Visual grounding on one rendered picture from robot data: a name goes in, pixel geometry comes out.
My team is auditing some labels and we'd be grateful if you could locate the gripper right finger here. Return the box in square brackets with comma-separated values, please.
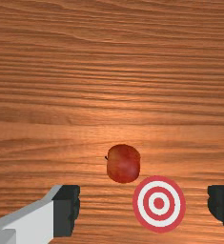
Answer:
[207, 184, 224, 235]

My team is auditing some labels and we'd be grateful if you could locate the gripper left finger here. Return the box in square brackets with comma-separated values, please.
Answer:
[0, 184, 81, 244]

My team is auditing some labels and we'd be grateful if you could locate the red apple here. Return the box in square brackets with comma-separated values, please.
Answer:
[104, 143, 142, 184]

